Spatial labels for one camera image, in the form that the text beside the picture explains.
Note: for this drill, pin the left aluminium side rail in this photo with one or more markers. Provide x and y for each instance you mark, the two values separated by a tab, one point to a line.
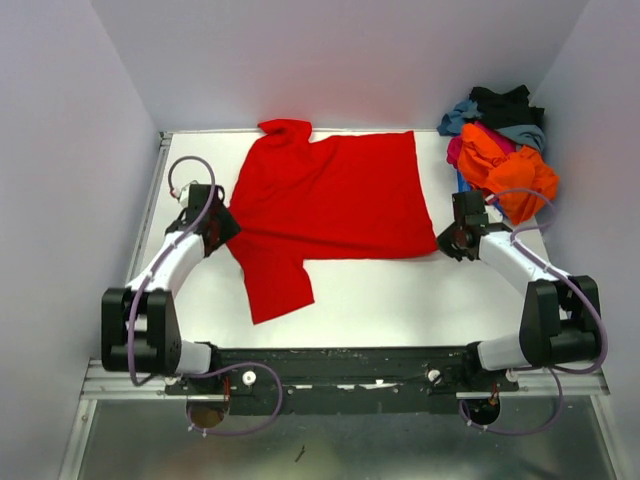
148	206

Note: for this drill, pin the blue grey t shirt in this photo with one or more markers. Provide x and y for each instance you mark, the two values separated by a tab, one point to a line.
466	111

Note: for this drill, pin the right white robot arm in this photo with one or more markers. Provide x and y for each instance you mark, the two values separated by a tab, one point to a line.
561	325

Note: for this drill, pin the red t shirt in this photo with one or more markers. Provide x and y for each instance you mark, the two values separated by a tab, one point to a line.
345	197

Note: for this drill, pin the black t shirt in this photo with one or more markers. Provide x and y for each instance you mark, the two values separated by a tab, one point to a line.
508	109

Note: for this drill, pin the orange t shirt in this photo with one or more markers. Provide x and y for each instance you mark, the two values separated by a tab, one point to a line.
486	166

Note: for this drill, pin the pink t shirt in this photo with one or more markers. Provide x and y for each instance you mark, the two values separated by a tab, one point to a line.
455	145

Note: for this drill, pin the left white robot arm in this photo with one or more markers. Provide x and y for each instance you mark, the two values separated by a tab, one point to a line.
140	331

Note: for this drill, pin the wrist white camera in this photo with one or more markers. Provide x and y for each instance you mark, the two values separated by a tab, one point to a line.
181	195
493	210

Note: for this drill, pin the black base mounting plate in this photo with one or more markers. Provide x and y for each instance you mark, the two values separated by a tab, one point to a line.
341	381

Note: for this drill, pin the blue plastic bin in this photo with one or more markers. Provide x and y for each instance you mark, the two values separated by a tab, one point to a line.
462	183

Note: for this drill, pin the aluminium frame rail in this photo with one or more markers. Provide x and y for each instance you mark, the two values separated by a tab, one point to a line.
102	385

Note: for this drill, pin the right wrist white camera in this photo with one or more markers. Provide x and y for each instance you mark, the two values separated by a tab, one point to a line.
493	210

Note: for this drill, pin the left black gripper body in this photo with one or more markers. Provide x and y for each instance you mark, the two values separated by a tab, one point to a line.
228	228

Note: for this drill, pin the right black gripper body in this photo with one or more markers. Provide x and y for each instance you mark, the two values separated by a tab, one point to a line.
449	240

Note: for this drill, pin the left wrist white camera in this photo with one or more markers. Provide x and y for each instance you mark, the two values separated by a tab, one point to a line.
181	195

